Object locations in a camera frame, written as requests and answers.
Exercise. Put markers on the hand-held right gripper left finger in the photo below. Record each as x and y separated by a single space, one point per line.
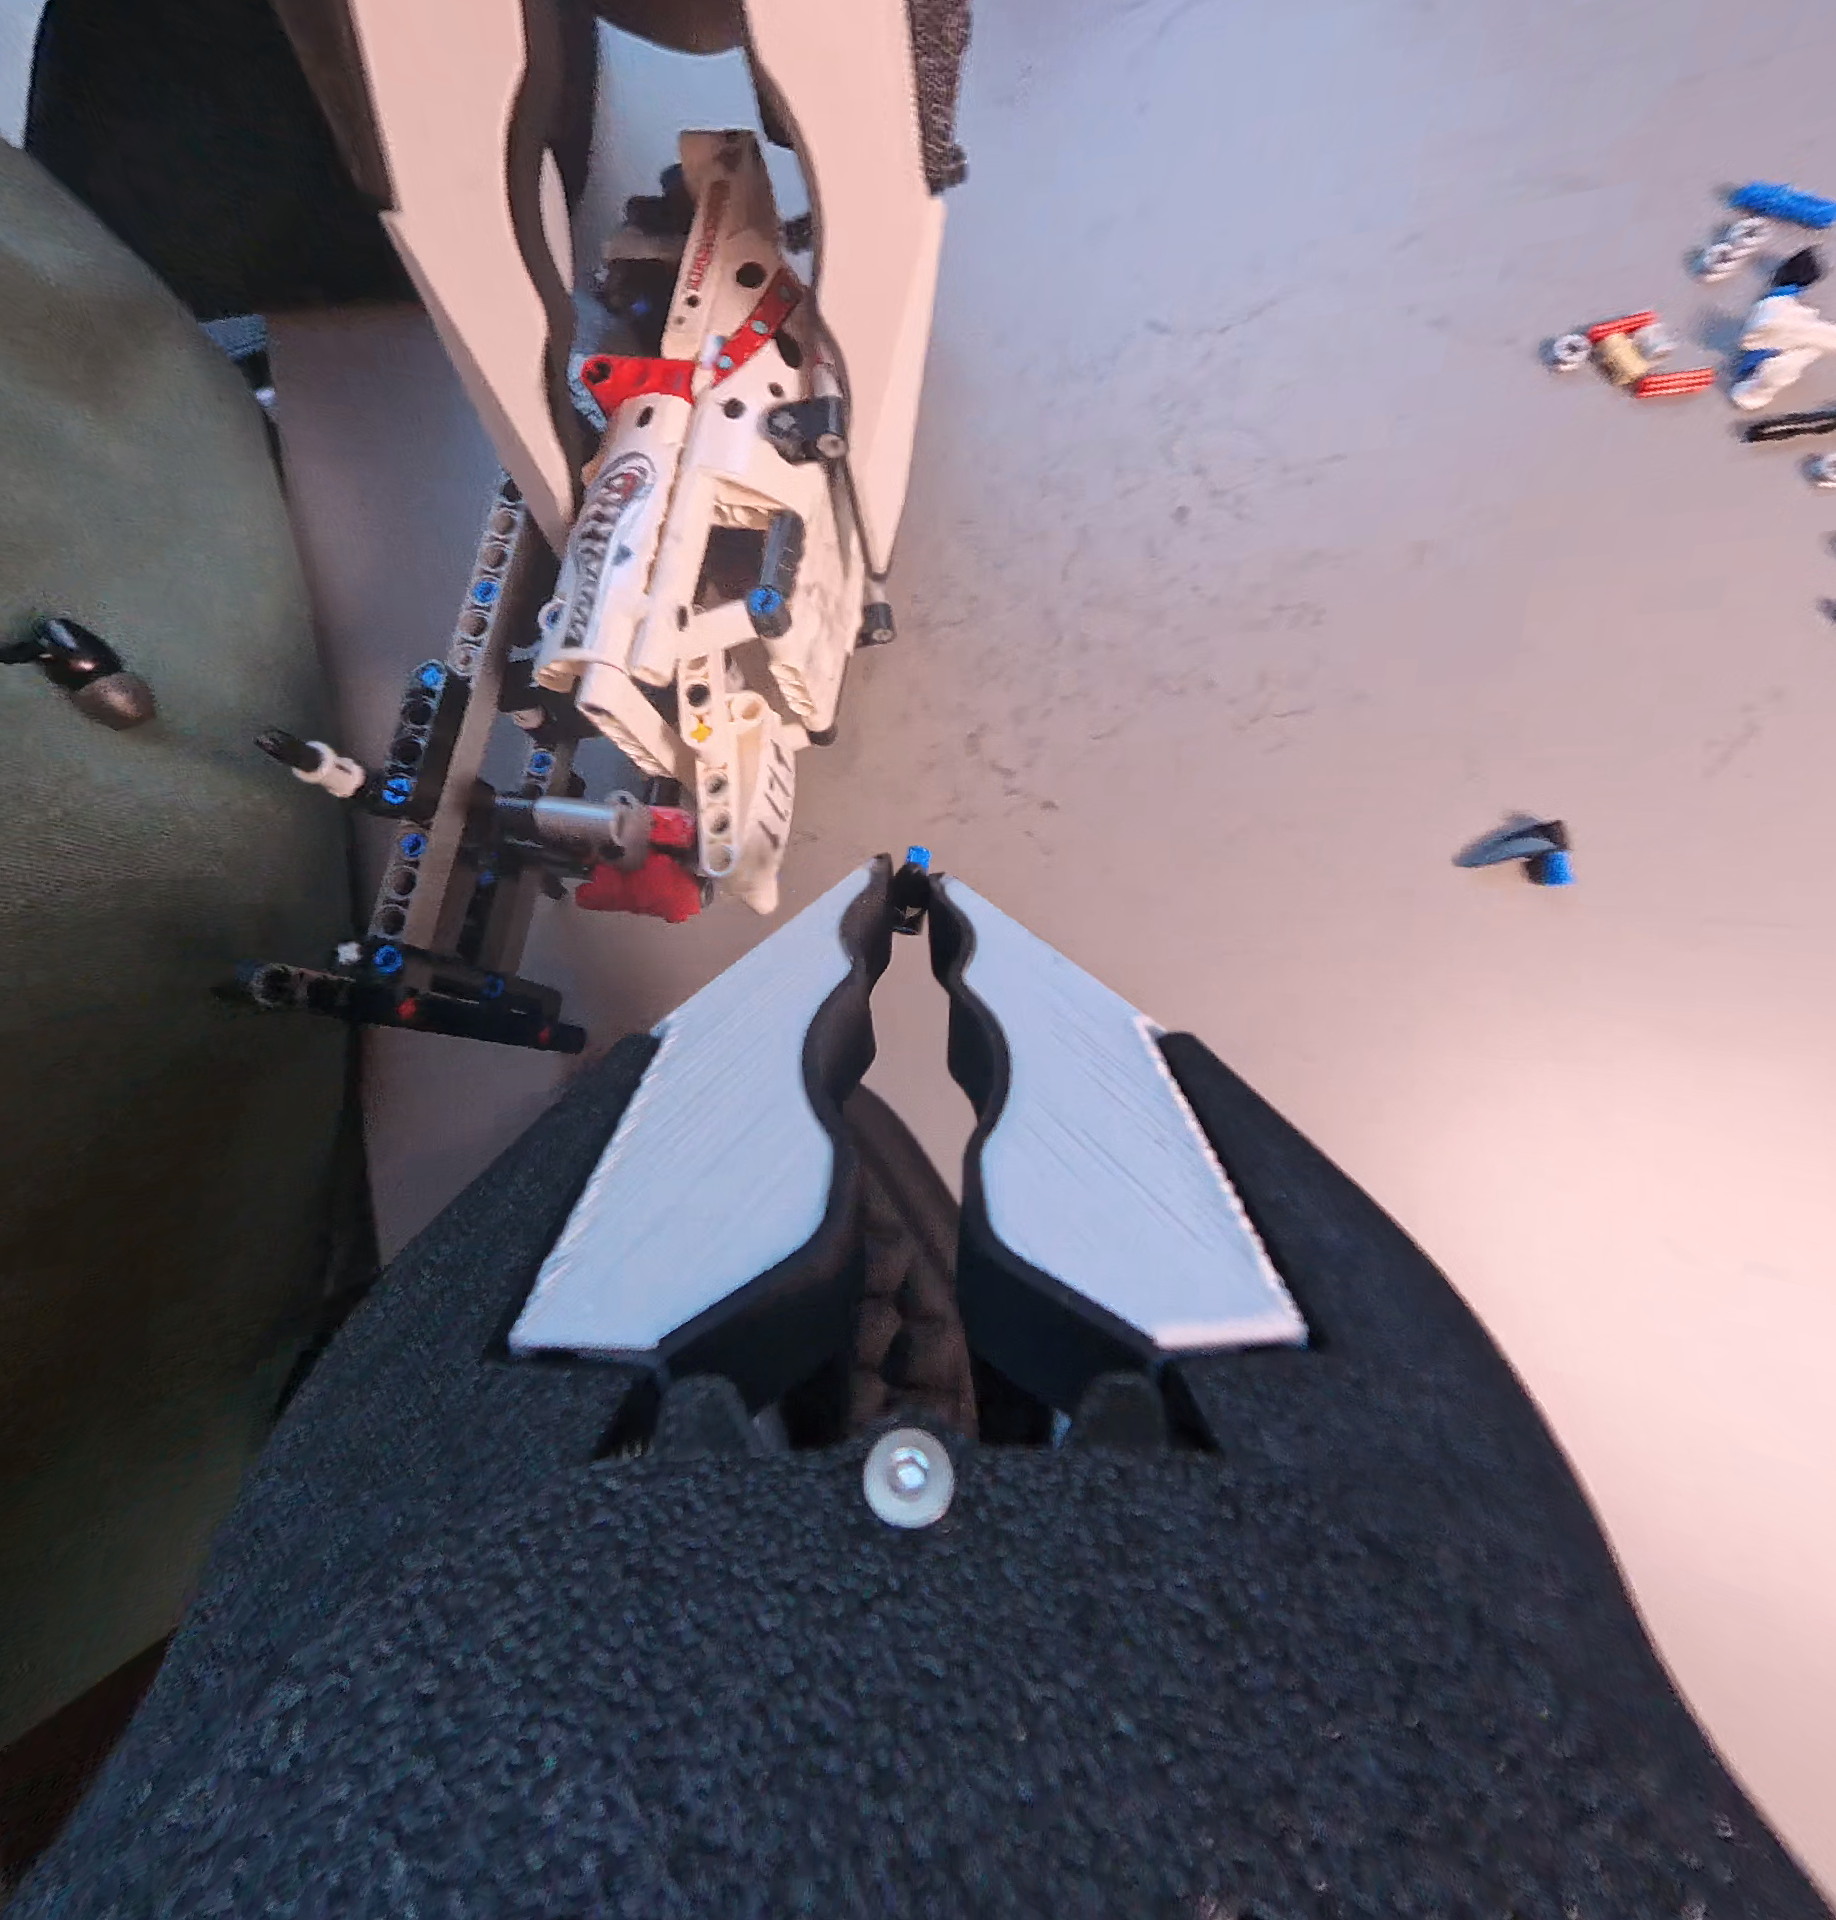
679 1201

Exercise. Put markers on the person's green sweatshirt torso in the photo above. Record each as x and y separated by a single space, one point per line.
123 1050

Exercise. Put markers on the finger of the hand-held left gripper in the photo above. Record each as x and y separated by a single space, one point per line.
454 182
874 241

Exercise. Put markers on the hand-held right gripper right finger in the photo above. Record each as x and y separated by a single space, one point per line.
1129 1184

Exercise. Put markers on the black and blue lego connector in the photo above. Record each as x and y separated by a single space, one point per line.
1519 850

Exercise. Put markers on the white lego vehicle model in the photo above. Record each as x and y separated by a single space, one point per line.
694 541

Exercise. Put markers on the cluster of small lego pieces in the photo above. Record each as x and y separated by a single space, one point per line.
1760 315

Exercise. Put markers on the blue lego pin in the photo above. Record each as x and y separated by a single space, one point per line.
913 890

